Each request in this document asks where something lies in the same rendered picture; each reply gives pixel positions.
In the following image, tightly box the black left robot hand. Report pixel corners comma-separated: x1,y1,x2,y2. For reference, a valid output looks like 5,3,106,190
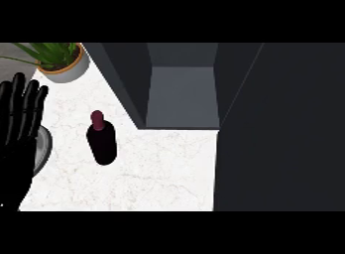
0,71,51,212

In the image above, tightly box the dark wine bottle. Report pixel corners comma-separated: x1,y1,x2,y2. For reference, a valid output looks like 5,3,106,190
85,110,118,167

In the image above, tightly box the dark grey cabinet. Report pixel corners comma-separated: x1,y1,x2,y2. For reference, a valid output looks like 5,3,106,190
82,42,264,130

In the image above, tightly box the dark grey cabinet door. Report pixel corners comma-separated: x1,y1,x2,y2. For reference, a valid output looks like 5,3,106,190
212,42,345,212

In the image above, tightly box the grey round plate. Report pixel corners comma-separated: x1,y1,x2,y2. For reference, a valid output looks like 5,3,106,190
32,125,54,178

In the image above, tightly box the green potted plant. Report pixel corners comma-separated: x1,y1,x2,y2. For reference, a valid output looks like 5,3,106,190
0,42,91,84

